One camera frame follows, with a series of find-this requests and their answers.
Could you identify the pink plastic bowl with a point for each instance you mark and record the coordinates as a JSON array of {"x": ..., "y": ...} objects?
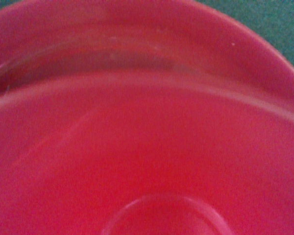
[{"x": 75, "y": 150}]

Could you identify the pink plastic cup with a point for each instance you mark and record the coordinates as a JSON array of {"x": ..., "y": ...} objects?
[{"x": 170, "y": 214}]

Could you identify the pink plastic plate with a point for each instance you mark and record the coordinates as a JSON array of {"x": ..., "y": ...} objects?
[{"x": 183, "y": 30}]

